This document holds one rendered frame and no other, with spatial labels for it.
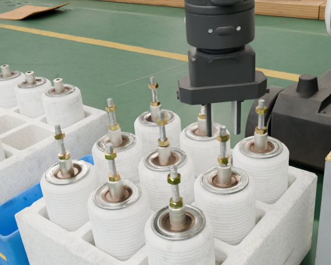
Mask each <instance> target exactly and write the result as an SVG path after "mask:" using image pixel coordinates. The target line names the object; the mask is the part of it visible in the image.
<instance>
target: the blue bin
mask: <svg viewBox="0 0 331 265"><path fill-rule="evenodd" d="M79 159H80V160H83V161H85V162H88V163H90V164H92V165H95V164H94V159H93V155H85V156H83V157H81V158H79ZM42 197H43V192H42V189H41V186H40V182H38V183H36V184H34V185H33V186H31V187H29V188H28V189H26V190H24V191H22V192H21V193H19V194H17V195H15V196H14V197H12V198H10V199H8V200H7V201H5V202H4V203H2V204H0V265H30V264H29V261H28V257H27V254H26V251H25V247H24V244H23V241H22V238H21V235H20V232H19V228H18V225H17V222H16V219H15V215H16V214H17V213H18V212H20V211H22V210H23V209H25V208H26V207H30V206H31V205H32V204H33V203H34V202H36V201H37V200H39V199H40V198H42Z"/></svg>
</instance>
